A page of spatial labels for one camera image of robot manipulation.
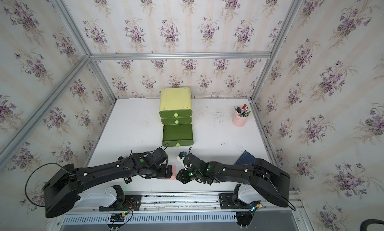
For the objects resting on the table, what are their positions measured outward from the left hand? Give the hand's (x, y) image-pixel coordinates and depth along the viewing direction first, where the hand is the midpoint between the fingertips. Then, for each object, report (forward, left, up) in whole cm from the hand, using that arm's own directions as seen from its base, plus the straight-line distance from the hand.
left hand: (168, 177), depth 79 cm
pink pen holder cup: (+34, -44, +5) cm, 56 cm away
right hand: (-1, -5, +1) cm, 6 cm away
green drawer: (+31, -3, +9) cm, 33 cm away
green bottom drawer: (+25, -4, +3) cm, 25 cm away
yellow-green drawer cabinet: (+41, -2, +20) cm, 45 cm away
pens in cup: (+39, -48, +9) cm, 63 cm away
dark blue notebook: (+11, -46, -1) cm, 47 cm away
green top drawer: (+31, -3, +17) cm, 36 cm away
